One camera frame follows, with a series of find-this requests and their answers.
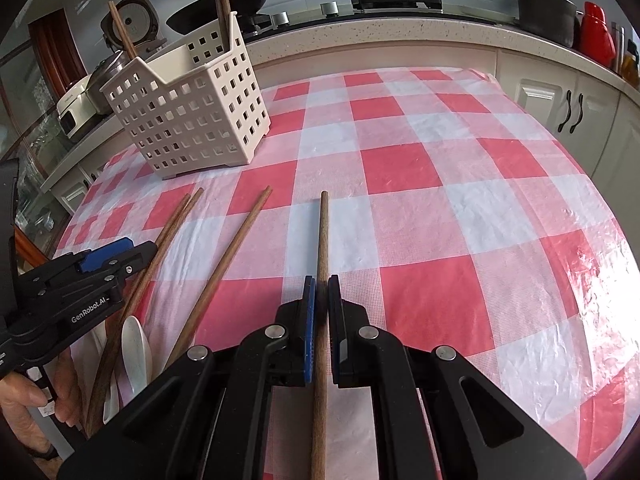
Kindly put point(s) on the red thermos jug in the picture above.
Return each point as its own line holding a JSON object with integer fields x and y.
{"x": 596, "y": 41}

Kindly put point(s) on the person's left hand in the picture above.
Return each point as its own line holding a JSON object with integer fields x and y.
{"x": 18, "y": 393}

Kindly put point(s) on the black glass gas stove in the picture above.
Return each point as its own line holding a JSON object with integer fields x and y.
{"x": 264, "y": 25}

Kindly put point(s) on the red white checkered tablecloth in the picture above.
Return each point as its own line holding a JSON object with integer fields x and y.
{"x": 544, "y": 302}

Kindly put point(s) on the red wooden glass door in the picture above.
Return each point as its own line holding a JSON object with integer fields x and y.
{"x": 34, "y": 76}

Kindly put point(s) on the white ceramic spoon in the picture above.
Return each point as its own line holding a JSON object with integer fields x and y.
{"x": 136, "y": 355}
{"x": 111, "y": 404}

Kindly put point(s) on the dark grey stock pot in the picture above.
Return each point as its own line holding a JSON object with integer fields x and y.
{"x": 554, "y": 20}

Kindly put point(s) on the brown sauce bottle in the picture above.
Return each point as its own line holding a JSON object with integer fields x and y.
{"x": 630, "y": 67}

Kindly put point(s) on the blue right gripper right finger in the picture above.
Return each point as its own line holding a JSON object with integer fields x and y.
{"x": 338, "y": 330}

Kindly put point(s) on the open silver rice cooker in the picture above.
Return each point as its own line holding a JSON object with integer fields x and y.
{"x": 142, "y": 27}

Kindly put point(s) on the white lower cabinets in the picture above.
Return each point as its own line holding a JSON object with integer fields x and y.
{"x": 390, "y": 119}

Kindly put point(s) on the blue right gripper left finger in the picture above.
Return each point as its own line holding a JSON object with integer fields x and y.
{"x": 309, "y": 298}

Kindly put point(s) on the steel vacuum flask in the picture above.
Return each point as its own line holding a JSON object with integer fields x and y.
{"x": 619, "y": 40}

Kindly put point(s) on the white perforated utensil basket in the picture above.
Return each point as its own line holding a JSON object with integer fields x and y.
{"x": 196, "y": 105}

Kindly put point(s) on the white small cooker appliance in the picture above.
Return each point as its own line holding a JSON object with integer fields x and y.
{"x": 76, "y": 113}

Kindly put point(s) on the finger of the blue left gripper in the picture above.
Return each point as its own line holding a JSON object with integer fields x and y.
{"x": 94, "y": 259}

